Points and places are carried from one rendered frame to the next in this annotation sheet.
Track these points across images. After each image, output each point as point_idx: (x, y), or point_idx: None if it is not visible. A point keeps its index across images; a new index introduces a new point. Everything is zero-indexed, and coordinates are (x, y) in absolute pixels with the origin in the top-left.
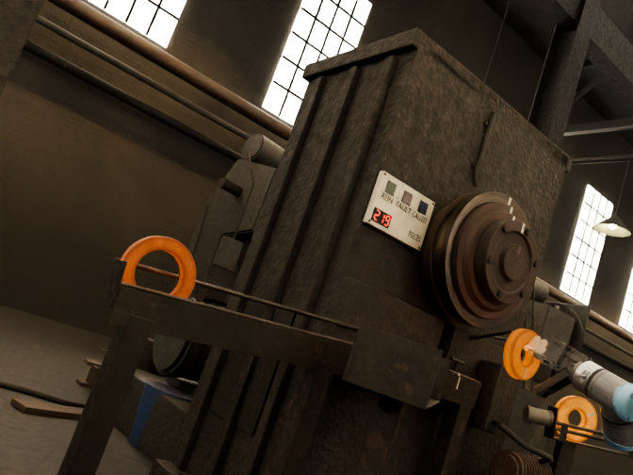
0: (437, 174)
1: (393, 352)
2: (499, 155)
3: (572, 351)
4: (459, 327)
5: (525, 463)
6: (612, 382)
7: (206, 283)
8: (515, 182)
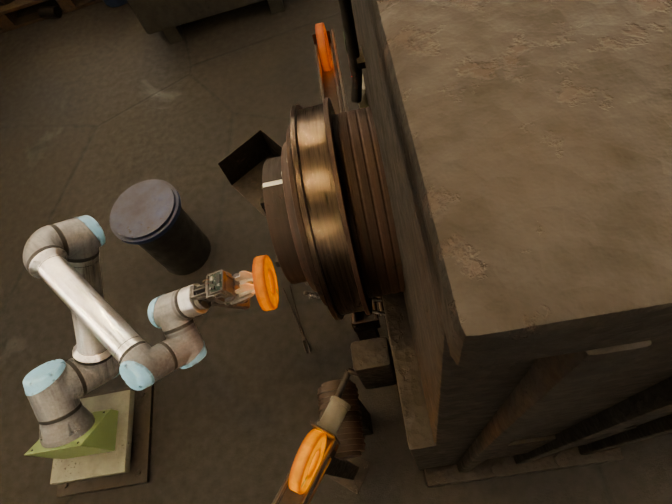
0: (358, 45)
1: (244, 152)
2: (367, 54)
3: (204, 282)
4: None
5: (319, 392)
6: (167, 293)
7: (338, 65)
8: (387, 156)
